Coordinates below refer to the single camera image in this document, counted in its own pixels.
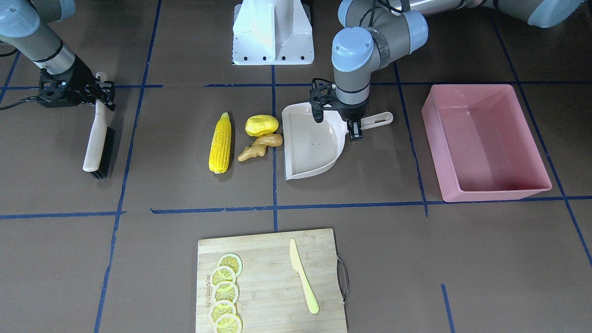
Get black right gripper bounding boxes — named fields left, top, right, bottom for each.
left=58, top=56, right=116, bottom=111

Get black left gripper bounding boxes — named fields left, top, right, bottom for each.
left=334, top=102, right=369, bottom=142

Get beige plastic dustpan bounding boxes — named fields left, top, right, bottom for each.
left=282, top=103, right=394, bottom=180

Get beige hand brush black bristles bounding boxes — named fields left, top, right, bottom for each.
left=82, top=99, right=116, bottom=180

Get tan toy ginger root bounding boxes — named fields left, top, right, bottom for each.
left=237, top=134, right=284, bottom=162

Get yellow toy potato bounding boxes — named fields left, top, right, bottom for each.
left=245, top=115, right=279, bottom=137

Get yellow toy corn cob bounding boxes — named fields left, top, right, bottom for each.
left=209, top=112, right=231, bottom=173

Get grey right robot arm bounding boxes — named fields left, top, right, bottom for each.
left=0, top=0, right=116, bottom=111

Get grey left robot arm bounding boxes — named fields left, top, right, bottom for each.
left=331, top=0, right=581, bottom=141

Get pink plastic bin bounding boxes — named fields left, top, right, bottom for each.
left=421, top=84, right=552, bottom=203

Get yellow plastic toy knife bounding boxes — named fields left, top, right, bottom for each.
left=288, top=238, right=320, bottom=315

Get lemon slice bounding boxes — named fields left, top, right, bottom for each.
left=214, top=313, right=243, bottom=333
left=212, top=281, right=240, bottom=303
left=209, top=299, right=237, bottom=324
left=217, top=253, right=243, bottom=278
left=210, top=265, right=236, bottom=286

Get wooden cutting board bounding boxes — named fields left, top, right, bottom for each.
left=194, top=229, right=347, bottom=333

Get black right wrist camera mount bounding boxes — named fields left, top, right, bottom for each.
left=37, top=69, right=81, bottom=108

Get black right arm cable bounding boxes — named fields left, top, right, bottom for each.
left=0, top=42, right=44, bottom=111

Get white camera post with base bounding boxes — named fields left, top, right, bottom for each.
left=231, top=0, right=315, bottom=66

